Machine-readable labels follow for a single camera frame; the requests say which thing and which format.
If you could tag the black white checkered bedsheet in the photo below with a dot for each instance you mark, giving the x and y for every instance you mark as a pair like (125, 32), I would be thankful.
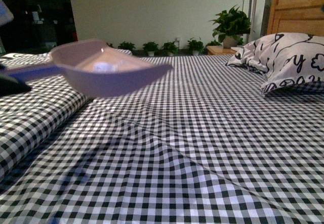
(201, 145)

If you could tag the white floor lamp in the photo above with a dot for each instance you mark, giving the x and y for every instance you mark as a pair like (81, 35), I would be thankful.
(249, 9)

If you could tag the large potted green plant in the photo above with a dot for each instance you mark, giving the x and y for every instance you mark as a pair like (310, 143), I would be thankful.
(231, 25)

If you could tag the white patterned pillow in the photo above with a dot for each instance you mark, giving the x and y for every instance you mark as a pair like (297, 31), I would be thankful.
(286, 60)

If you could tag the small potted plant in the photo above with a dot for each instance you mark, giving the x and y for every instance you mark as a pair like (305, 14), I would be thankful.
(195, 46)
(170, 48)
(126, 46)
(150, 48)

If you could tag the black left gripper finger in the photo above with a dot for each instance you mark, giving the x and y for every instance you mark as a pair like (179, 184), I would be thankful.
(11, 86)

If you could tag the beige plastic dustpan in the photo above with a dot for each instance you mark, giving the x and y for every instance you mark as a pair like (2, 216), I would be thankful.
(75, 62)

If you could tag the white paper trash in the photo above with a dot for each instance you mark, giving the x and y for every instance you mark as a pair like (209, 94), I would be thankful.
(104, 67)

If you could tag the far wooden nightstand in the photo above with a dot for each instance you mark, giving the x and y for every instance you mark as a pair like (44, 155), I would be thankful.
(218, 50)

